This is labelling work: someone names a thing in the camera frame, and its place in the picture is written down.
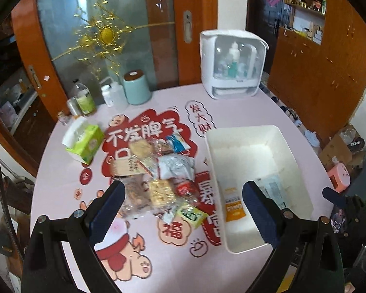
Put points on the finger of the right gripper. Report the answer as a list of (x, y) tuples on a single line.
[(334, 197)]

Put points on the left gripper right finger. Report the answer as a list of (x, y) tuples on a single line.
[(264, 212)]

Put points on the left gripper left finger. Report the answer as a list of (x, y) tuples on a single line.
[(103, 211)]

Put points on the brown paper biscuit packet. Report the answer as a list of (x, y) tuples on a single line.
[(126, 167)]

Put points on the green yellow snack packet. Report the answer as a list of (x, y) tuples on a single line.
[(191, 214)]

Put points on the red jujube snack packet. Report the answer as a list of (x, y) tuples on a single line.
[(187, 190)]

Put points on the white grey snack packet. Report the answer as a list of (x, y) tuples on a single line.
[(176, 166)]

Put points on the blue white candy packet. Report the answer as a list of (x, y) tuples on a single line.
[(178, 143)]

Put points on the pink plastic stool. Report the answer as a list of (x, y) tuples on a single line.
[(340, 177)]

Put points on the orange white snack packet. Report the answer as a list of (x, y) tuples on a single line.
[(233, 204)]

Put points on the dark nut snack packet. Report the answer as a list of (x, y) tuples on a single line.
[(137, 200)]

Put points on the cardboard box on floor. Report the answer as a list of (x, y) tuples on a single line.
[(346, 147)]

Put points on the puffed rice bar packet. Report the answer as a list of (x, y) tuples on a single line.
[(161, 194)]

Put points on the pink printed table mat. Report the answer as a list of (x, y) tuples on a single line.
[(187, 229)]

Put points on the round rice cracker packet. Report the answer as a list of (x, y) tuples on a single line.
[(141, 148)]

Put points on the green tissue box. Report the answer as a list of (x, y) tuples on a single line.
[(82, 140)]

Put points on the clear bottle with green label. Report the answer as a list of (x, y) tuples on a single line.
[(83, 97)]

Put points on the white squeeze bottle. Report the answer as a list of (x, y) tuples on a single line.
[(117, 93)]

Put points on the small metal can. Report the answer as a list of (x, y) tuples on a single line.
[(73, 107)]

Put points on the small white pill bottle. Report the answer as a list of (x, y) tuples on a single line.
[(106, 94)]

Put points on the teal canister with brown lid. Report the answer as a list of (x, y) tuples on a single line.
[(136, 87)]

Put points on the wooden cabinet with shelves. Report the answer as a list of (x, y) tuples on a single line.
[(324, 83)]

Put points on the white cosmetics organizer case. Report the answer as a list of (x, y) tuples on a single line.
[(232, 63)]

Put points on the glass sliding door gold ornament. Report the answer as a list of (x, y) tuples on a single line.
[(190, 18)]

